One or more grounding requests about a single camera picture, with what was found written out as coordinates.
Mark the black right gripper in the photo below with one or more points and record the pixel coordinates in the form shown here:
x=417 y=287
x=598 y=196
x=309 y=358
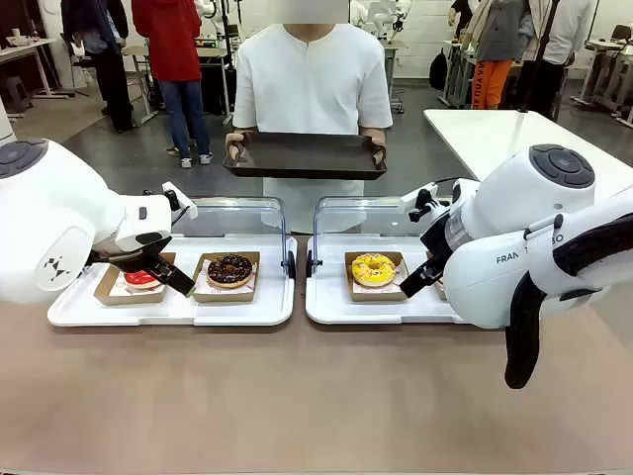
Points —
x=436 y=240

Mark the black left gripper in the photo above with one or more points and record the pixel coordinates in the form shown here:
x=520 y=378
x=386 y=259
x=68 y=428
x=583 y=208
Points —
x=128 y=255

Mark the red glazed donut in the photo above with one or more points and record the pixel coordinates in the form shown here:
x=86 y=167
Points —
x=114 y=289
x=141 y=282

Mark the yellow glazed donut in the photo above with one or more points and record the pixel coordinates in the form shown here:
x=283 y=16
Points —
x=376 y=294

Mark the yellow sprinkled donut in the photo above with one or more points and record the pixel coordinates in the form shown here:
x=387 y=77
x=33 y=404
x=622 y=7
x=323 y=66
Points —
x=373 y=271

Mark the dark brown serving tray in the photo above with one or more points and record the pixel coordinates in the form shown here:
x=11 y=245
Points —
x=301 y=156

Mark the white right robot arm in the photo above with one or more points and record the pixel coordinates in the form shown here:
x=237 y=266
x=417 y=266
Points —
x=494 y=277

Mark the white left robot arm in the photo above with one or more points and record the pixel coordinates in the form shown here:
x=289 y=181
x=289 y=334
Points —
x=49 y=208

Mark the chocolate donut left case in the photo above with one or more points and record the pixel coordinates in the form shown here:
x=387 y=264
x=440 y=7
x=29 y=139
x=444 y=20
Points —
x=225 y=295

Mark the chocolate glazed donut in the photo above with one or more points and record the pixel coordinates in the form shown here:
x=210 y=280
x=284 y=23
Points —
x=228 y=271

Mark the person in orange trousers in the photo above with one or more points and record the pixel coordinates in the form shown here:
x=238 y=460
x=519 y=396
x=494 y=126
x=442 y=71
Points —
x=494 y=74

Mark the person in dark jacket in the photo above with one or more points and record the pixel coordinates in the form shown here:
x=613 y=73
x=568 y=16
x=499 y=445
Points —
x=106 y=64

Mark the person in red jacket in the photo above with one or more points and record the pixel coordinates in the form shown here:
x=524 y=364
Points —
x=168 y=44

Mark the person in white dress shirt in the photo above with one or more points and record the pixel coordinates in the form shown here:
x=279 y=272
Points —
x=569 y=29

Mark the person's left hand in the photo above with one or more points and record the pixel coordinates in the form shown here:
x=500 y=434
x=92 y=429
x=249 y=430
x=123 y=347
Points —
x=381 y=141

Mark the person's right hand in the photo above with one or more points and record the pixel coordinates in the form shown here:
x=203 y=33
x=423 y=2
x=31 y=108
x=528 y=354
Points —
x=232 y=143

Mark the white display tray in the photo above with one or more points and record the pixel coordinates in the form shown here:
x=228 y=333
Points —
x=336 y=307
x=237 y=314

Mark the clear plastic display lid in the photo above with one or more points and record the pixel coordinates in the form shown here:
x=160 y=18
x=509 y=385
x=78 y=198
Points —
x=356 y=215
x=232 y=218

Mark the large white table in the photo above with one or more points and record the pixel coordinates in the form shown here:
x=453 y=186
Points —
x=470 y=133

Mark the black backpack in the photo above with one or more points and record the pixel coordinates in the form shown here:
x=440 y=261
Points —
x=438 y=71

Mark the grey plastic stool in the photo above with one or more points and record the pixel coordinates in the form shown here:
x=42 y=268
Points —
x=15 y=96

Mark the white desk with metal legs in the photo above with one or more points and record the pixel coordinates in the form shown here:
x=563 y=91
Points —
x=25 y=49

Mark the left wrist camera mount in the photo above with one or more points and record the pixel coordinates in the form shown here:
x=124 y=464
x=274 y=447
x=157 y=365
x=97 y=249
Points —
x=185 y=205

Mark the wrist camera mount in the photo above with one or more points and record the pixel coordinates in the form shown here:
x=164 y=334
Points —
x=420 y=198
x=185 y=205

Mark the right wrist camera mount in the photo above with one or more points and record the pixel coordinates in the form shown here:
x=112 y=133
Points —
x=420 y=198

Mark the white cylindrical pedestal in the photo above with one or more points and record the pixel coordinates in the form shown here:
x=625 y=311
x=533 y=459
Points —
x=4 y=121

